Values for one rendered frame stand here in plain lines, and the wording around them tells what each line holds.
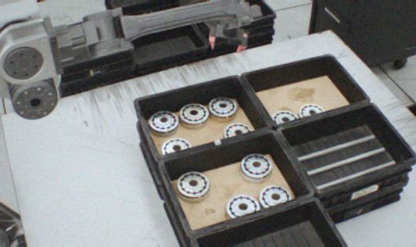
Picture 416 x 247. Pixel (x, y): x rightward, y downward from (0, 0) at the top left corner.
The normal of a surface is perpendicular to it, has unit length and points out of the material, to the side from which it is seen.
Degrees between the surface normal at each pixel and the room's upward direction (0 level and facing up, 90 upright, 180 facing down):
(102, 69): 90
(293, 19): 0
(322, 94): 0
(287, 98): 0
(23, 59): 90
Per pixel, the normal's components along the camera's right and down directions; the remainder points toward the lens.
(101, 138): 0.00, -0.71
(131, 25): 0.38, 0.02
